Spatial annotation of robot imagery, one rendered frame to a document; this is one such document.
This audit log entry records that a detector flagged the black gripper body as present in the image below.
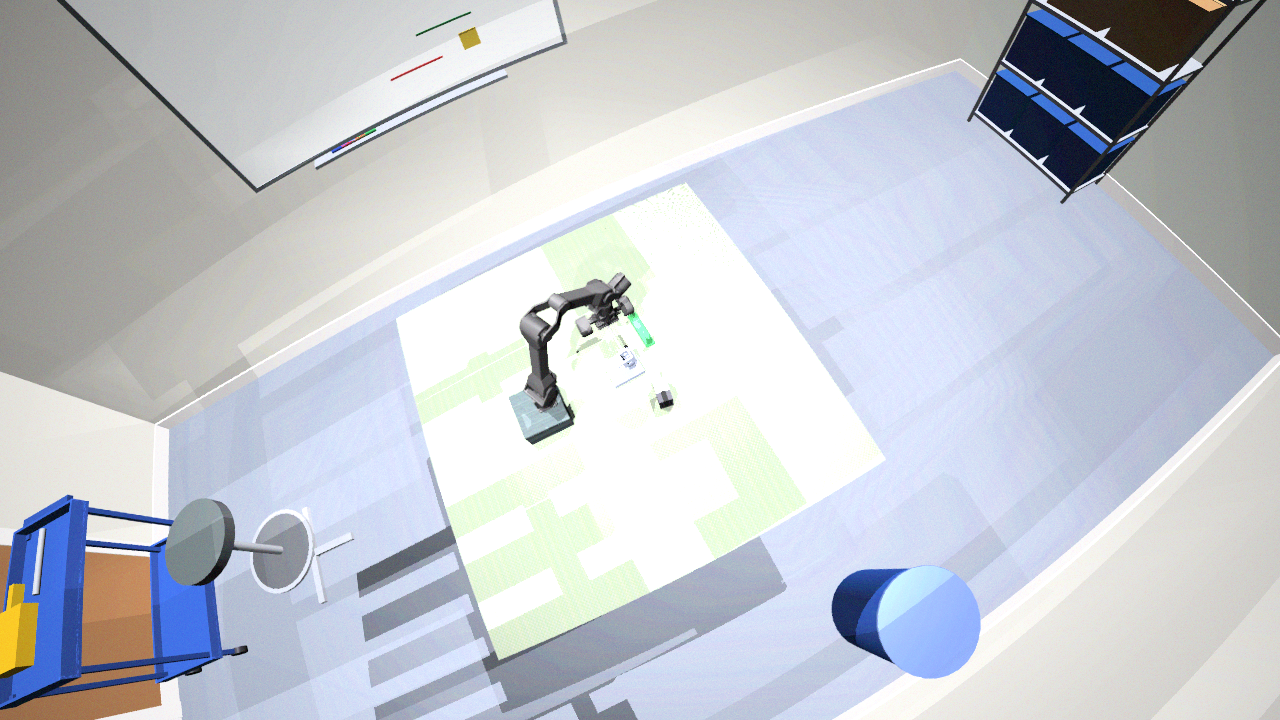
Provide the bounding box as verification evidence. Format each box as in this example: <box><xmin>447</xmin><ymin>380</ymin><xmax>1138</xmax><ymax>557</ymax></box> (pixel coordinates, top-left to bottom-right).
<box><xmin>573</xmin><ymin>295</ymin><xmax>634</xmax><ymax>337</ymax></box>

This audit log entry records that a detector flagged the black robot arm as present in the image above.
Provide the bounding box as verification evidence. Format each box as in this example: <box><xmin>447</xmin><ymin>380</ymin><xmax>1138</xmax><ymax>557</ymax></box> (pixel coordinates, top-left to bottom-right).
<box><xmin>518</xmin><ymin>272</ymin><xmax>631</xmax><ymax>413</ymax></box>

